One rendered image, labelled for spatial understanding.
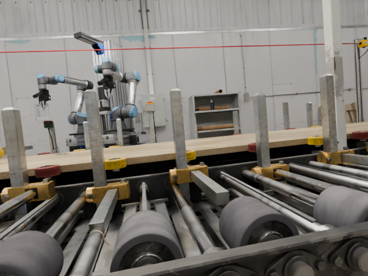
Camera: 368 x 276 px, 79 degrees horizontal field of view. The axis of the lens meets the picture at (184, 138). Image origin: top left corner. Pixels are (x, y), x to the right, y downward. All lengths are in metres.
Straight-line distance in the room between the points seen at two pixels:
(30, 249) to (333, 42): 1.28
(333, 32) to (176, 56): 3.66
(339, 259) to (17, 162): 0.83
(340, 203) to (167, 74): 4.24
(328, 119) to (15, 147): 1.12
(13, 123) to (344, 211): 0.87
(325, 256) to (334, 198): 0.15
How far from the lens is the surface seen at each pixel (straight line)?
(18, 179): 0.87
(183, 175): 0.79
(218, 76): 4.74
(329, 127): 1.07
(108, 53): 2.79
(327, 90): 1.07
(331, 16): 1.33
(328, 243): 0.41
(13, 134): 0.86
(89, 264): 0.42
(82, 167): 0.98
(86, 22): 5.02
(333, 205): 0.53
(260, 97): 0.89
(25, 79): 5.08
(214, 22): 5.07
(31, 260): 0.42
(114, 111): 2.41
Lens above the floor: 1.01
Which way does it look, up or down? 3 degrees down
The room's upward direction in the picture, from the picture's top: 5 degrees counter-clockwise
